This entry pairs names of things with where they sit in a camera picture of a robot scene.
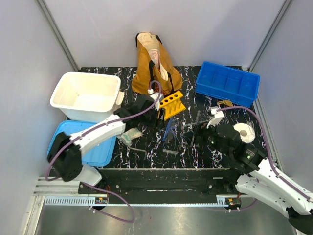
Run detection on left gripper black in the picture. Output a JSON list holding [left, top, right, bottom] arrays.
[[140, 105, 165, 131]]

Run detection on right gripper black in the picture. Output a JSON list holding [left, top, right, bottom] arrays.
[[180, 118, 231, 157]]

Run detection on yellow test tube rack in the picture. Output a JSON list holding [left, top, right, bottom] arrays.
[[160, 91, 186, 120]]

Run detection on blue safety glasses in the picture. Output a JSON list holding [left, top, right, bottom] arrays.
[[162, 117, 177, 142]]

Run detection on packaged gloves clear bag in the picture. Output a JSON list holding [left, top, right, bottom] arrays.
[[116, 128, 142, 147]]

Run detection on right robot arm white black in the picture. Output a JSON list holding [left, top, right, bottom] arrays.
[[184, 124, 313, 235]]

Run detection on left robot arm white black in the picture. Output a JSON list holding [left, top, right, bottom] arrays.
[[47, 93, 164, 194]]

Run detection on clear pipette tube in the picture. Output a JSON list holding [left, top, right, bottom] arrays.
[[195, 110, 201, 122]]

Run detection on short clear test tube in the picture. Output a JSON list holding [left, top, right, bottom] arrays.
[[163, 149, 177, 155]]

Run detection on bent glass tube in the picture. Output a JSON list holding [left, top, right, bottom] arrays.
[[129, 147, 147, 159]]

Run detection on brown paper bag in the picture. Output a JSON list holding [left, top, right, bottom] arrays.
[[132, 32, 183, 96]]

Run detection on blue compartment bin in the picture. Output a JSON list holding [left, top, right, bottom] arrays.
[[195, 62, 260, 108]]

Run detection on light blue tub lid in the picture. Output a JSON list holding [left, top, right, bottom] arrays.
[[47, 120, 116, 167]]

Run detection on white plastic tub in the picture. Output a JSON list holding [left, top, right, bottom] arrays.
[[50, 72, 124, 123]]

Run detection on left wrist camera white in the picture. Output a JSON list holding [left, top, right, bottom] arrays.
[[148, 89, 164, 110]]

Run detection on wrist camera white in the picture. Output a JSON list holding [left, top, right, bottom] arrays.
[[206, 106, 224, 129], [148, 89, 164, 110]]

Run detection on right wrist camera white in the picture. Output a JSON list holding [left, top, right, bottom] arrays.
[[206, 106, 224, 129]]

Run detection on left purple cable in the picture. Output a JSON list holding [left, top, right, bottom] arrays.
[[44, 80, 162, 223]]

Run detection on purple cable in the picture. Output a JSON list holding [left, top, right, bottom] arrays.
[[215, 105, 313, 212], [44, 80, 162, 223]]

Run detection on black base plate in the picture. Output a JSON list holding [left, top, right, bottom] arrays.
[[78, 168, 252, 196]]

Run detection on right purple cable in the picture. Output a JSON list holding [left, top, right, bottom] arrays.
[[215, 105, 313, 212]]

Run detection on aluminium rail frame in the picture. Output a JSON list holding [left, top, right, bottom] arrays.
[[24, 176, 301, 235]]

